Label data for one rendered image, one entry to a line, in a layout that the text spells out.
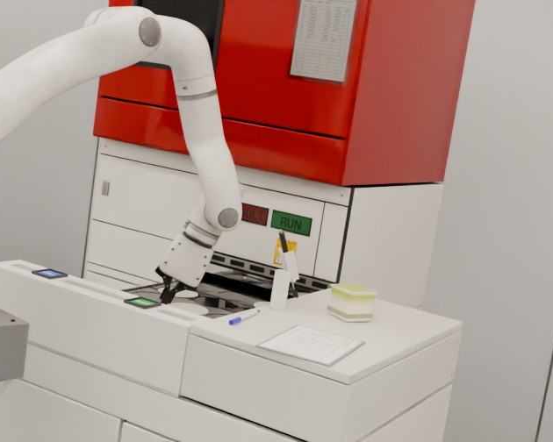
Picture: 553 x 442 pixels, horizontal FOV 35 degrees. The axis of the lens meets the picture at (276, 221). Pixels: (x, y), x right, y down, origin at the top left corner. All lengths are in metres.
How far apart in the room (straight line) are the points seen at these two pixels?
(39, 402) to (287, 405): 0.61
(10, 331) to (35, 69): 0.49
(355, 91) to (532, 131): 1.53
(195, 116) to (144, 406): 0.63
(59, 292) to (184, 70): 0.54
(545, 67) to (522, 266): 0.77
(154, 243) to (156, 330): 0.80
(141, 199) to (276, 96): 0.55
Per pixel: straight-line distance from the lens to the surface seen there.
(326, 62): 2.21
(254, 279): 2.36
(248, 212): 2.36
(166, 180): 2.52
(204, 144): 1.97
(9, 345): 1.75
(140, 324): 1.80
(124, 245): 2.62
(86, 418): 1.94
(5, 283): 2.04
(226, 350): 1.69
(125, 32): 1.78
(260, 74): 2.30
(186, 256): 2.05
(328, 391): 1.60
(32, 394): 2.03
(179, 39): 1.92
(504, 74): 3.65
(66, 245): 4.82
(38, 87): 1.76
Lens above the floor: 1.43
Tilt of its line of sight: 8 degrees down
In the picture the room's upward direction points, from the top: 9 degrees clockwise
